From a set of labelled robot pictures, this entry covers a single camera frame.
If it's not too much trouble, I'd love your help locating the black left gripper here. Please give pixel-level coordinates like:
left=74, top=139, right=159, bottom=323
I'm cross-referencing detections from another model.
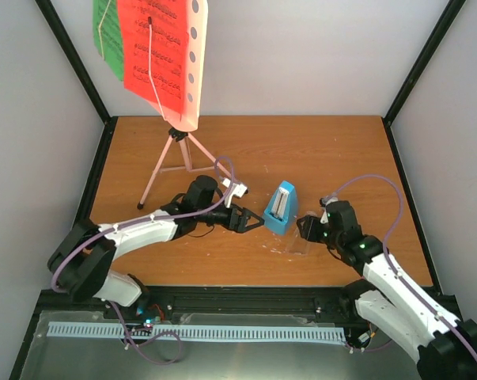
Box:
left=196, top=202, right=264, bottom=233

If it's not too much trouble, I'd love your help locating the clear plastic metronome cover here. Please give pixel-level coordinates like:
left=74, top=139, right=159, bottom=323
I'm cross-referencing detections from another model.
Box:
left=286, top=230, right=311, bottom=256

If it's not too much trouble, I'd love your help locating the blue metronome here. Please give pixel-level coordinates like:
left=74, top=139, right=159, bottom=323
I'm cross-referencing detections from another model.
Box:
left=263, top=180, right=299, bottom=236

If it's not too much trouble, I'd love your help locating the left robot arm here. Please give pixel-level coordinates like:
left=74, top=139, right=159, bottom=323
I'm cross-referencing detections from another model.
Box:
left=47, top=175, right=264, bottom=319

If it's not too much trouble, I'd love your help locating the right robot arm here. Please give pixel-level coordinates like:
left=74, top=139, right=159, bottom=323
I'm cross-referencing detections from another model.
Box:
left=297, top=199, right=477, bottom=379

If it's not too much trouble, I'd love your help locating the pink music stand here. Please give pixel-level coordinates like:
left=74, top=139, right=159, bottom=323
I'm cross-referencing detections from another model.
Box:
left=137, top=1, right=239, bottom=210

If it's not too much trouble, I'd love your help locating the red sheet music page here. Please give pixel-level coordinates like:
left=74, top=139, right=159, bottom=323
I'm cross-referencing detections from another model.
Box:
left=117, top=1, right=188, bottom=125

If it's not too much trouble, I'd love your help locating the green sheet music page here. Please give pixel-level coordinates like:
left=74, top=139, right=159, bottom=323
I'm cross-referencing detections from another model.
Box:
left=92, top=0, right=124, bottom=82

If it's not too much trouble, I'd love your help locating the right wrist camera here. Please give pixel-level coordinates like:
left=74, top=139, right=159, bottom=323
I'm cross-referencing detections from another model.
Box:
left=320, top=194, right=339, bottom=224

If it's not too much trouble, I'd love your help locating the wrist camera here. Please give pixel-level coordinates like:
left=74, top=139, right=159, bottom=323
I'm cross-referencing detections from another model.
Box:
left=320, top=194, right=339, bottom=224
left=221, top=177, right=248, bottom=208

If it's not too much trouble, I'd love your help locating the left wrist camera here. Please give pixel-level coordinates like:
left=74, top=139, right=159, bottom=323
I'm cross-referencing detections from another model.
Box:
left=221, top=177, right=248, bottom=208

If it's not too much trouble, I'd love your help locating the black aluminium frame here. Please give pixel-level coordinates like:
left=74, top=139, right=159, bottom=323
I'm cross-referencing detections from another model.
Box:
left=8, top=0, right=477, bottom=380

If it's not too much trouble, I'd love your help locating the light blue cable duct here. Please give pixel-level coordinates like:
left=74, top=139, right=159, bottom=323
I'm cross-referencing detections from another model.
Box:
left=46, top=321, right=346, bottom=345

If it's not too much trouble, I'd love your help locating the metal base plate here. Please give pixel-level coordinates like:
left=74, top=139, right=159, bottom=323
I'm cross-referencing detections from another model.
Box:
left=18, top=312, right=418, bottom=379

